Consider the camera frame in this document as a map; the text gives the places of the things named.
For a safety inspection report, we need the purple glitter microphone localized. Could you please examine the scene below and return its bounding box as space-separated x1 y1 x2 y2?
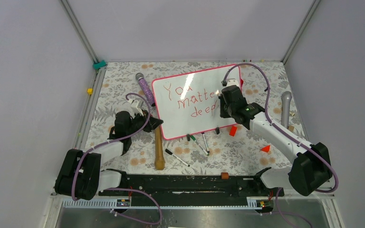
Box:
135 72 156 107

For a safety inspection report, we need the teal corner clamp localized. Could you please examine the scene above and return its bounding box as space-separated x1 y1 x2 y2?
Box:
93 60 107 70

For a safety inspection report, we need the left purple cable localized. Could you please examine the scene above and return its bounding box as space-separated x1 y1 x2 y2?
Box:
71 92 163 226

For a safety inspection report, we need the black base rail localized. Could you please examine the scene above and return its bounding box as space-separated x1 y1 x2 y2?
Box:
99 173 284 207

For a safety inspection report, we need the green capped marker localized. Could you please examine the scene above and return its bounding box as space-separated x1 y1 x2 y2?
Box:
190 135 209 156

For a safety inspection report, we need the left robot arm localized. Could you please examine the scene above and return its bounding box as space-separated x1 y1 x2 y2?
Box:
54 110 163 200

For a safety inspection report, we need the wooden rolling pin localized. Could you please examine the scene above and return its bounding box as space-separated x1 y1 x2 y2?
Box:
154 126 165 171

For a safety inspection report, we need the blue capped marker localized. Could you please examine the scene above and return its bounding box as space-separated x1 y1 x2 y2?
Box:
202 133 210 153

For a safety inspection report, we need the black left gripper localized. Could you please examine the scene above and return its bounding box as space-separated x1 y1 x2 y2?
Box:
126 109 163 136

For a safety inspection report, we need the silver microphone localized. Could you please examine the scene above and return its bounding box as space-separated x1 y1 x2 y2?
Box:
281 91 292 128

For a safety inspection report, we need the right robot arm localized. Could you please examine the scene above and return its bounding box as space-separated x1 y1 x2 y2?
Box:
219 85 334 196

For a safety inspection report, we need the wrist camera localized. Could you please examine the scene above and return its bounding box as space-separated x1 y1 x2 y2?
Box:
128 99 144 116
221 78 240 90

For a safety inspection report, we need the small orange red block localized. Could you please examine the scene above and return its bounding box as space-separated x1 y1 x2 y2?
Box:
229 126 238 137

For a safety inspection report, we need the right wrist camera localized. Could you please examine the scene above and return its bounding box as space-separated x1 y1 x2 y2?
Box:
221 78 240 90

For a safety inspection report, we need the brown small cube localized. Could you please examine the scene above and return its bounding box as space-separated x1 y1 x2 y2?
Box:
221 172 229 180

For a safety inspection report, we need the pink framed whiteboard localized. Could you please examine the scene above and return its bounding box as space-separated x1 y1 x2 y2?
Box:
152 65 235 140

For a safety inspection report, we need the yellow small cube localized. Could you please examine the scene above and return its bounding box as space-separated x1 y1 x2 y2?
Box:
87 88 93 95

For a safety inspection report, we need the small wooden cube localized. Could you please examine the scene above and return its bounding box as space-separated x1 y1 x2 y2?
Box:
288 125 295 132

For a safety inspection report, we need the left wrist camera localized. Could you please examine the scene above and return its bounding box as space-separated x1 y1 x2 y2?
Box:
128 99 144 116

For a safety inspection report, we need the black capped marker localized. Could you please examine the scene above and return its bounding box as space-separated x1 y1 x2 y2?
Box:
165 149 190 167

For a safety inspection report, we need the red triangular block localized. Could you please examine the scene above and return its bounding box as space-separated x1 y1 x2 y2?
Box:
260 145 270 153

